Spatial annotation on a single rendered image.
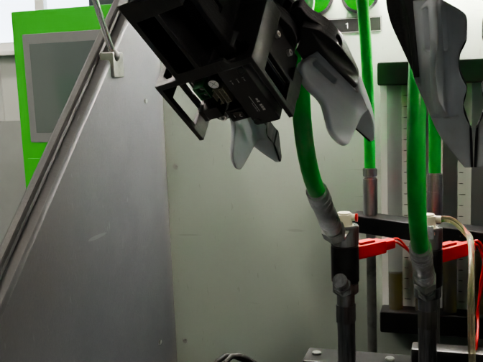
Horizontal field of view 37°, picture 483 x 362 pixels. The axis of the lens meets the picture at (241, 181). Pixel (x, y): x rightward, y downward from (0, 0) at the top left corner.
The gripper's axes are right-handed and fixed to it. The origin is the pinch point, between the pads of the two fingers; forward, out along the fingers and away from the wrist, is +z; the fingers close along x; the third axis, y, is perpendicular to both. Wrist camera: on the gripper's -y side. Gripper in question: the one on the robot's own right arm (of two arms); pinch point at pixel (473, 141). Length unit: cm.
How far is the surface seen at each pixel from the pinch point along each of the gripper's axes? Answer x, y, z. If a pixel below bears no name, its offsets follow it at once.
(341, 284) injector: -11.7, -25.5, 16.4
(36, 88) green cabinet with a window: -204, -273, 1
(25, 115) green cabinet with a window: -212, -274, 14
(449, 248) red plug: -1.8, -30.3, 13.6
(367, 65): -11.7, -46.8, -4.2
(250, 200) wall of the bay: -30, -57, 14
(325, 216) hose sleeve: -11.7, -18.4, 8.2
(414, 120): -4.0, -13.2, -0.2
